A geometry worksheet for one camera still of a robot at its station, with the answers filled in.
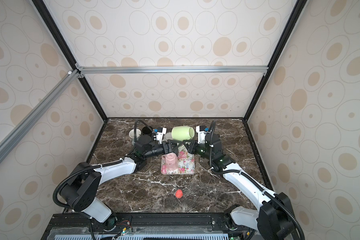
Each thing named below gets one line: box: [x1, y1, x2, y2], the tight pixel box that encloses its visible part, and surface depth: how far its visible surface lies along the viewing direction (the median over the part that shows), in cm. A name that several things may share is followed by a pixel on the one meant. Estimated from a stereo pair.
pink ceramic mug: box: [161, 152, 179, 171], surface depth 87 cm
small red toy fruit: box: [175, 189, 184, 199], surface depth 82 cm
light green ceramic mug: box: [171, 126, 195, 141], surface depth 77 cm
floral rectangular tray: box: [161, 143, 196, 175], surface depth 94 cm
